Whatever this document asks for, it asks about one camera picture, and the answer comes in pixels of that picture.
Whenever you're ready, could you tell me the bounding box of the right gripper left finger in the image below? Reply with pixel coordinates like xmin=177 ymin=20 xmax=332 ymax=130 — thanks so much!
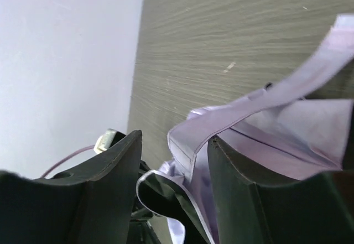
xmin=1 ymin=130 xmax=142 ymax=244

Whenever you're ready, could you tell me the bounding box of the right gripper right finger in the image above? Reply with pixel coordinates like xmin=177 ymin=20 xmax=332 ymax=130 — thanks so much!
xmin=208 ymin=137 xmax=353 ymax=243

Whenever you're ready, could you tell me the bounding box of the lavender folding umbrella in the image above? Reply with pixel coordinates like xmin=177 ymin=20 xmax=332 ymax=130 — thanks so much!
xmin=136 ymin=14 xmax=353 ymax=243

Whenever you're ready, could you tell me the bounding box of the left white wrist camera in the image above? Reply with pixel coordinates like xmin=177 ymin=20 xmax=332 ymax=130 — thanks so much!
xmin=93 ymin=128 xmax=117 ymax=154

